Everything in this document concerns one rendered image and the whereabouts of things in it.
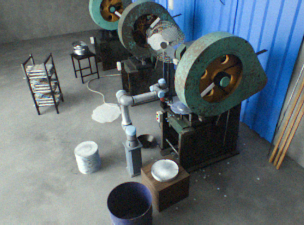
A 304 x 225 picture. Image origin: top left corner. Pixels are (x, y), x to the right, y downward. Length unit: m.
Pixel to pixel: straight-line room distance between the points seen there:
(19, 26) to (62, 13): 1.33
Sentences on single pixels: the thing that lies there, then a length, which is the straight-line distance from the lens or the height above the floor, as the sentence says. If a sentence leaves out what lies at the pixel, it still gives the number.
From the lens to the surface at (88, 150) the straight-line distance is 3.32.
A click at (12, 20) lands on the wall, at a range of 9.02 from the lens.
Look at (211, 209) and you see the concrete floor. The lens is 3.05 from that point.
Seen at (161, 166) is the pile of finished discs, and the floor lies 0.39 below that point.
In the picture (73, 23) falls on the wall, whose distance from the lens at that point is 9.14.
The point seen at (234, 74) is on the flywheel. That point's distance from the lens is 2.73.
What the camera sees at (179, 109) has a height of 0.78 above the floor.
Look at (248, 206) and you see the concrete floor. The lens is 3.17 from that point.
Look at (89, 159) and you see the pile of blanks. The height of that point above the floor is 0.23.
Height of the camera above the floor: 2.46
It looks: 34 degrees down
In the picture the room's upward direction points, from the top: 2 degrees counter-clockwise
